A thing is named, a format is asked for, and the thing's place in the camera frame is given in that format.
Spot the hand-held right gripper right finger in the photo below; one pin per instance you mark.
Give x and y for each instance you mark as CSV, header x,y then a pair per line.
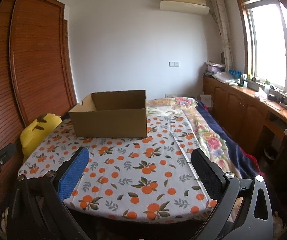
x,y
206,175

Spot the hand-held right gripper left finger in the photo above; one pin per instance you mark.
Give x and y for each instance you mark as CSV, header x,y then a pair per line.
x,y
73,177

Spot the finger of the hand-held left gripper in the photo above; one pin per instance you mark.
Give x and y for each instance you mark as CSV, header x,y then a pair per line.
x,y
4,152

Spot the brown cardboard box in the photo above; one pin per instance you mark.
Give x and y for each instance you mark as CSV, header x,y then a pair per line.
x,y
108,123

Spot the floral blanket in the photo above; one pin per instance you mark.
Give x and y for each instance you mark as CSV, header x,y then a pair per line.
x,y
213,140

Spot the yellow plush pillow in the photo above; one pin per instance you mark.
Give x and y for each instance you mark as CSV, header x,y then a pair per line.
x,y
36,135

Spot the orange print tablecloth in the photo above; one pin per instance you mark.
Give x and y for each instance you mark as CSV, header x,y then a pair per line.
x,y
133,167

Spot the dark waste bin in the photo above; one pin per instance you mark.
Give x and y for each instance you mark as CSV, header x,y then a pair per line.
x,y
271,153

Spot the long wooden cabinet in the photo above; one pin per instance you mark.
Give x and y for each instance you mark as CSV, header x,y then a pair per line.
x,y
241,110

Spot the white socket plate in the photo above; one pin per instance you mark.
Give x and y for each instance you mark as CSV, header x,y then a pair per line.
x,y
205,100

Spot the wooden slatted wardrobe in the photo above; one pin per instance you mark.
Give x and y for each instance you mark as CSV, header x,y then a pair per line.
x,y
38,55

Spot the pink tissue pack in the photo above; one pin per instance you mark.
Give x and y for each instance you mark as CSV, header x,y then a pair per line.
x,y
261,93

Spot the clear plastic bag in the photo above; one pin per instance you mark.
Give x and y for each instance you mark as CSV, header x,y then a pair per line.
x,y
224,77

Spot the black desk device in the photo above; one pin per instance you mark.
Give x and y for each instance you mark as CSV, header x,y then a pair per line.
x,y
273,97

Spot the row of blue bottles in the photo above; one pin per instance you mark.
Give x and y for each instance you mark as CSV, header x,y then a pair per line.
x,y
234,73

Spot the pink box stack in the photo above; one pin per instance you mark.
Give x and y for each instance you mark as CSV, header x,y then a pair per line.
x,y
214,68

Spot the green capped bottle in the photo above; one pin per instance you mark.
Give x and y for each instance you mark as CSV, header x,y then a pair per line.
x,y
267,86

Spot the pale patterned curtain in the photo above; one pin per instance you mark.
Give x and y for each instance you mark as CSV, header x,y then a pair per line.
x,y
222,30

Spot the wooden framed window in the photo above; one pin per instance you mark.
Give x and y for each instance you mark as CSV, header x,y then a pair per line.
x,y
268,40

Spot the white wall outlet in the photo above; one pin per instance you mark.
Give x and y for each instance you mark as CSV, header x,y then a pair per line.
x,y
171,95

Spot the white wall switch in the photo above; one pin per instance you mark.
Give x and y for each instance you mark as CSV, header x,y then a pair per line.
x,y
174,64

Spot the wall air conditioner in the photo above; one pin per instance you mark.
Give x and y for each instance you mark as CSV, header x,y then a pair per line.
x,y
183,2

